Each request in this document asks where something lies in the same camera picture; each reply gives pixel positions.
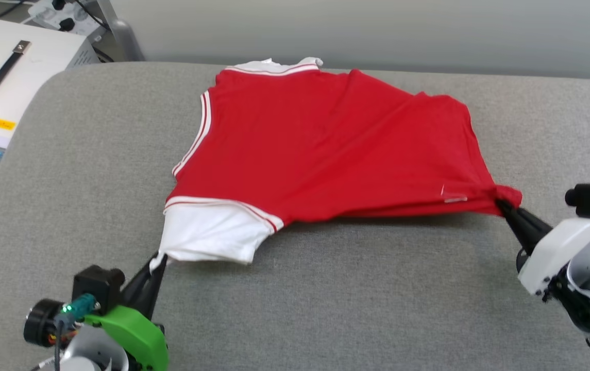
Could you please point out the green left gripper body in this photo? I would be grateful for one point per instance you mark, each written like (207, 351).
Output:
(137, 335)

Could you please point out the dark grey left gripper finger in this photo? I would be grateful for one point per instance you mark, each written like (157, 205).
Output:
(156, 288)
(140, 283)

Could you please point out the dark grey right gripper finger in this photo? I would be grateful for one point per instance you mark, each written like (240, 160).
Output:
(529, 219)
(521, 232)

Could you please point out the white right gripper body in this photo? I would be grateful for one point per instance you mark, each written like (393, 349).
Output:
(557, 257)

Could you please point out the red and white jersey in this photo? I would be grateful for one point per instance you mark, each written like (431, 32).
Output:
(336, 144)

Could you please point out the black round actuator housing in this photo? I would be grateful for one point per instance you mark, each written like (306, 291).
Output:
(41, 322)

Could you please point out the white power strip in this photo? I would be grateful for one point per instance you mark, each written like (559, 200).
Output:
(65, 15)

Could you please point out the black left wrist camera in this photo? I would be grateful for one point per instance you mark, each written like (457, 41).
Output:
(96, 288)

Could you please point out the grey metal post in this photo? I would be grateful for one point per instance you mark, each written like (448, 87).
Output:
(119, 31)

